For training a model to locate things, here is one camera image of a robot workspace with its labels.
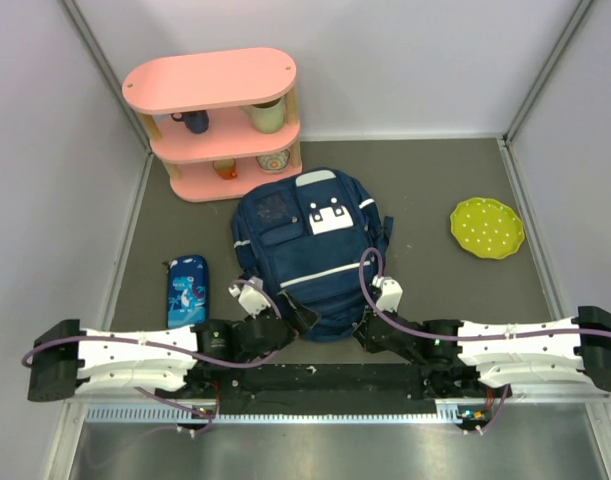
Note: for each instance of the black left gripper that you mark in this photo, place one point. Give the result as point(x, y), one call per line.
point(299, 319)

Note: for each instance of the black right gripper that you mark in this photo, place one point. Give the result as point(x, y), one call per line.
point(361, 332)

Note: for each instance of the navy blue student backpack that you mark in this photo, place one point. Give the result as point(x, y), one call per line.
point(313, 236)

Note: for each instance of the blue dinosaur pencil case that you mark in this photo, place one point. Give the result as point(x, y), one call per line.
point(187, 291)

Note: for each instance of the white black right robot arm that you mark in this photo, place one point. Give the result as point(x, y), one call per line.
point(460, 359)

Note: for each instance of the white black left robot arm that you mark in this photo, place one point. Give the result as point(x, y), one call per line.
point(69, 360)

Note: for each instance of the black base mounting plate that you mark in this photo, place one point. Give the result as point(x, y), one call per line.
point(320, 389)

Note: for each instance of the green polka dot plate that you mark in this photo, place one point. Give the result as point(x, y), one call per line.
point(487, 228)

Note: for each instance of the patterned small bowl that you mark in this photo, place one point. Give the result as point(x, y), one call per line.
point(274, 162)

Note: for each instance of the orange cup on shelf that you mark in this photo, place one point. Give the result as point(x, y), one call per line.
point(225, 169)

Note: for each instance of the pale green cup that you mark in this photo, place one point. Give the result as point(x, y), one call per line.
point(267, 118)

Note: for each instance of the pink three-tier shelf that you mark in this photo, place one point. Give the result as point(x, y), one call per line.
point(221, 83)

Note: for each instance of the dark blue mug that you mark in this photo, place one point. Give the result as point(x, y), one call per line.
point(197, 122)

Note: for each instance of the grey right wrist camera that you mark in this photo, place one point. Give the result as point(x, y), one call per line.
point(388, 293)

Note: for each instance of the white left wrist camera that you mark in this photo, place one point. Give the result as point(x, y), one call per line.
point(250, 295)

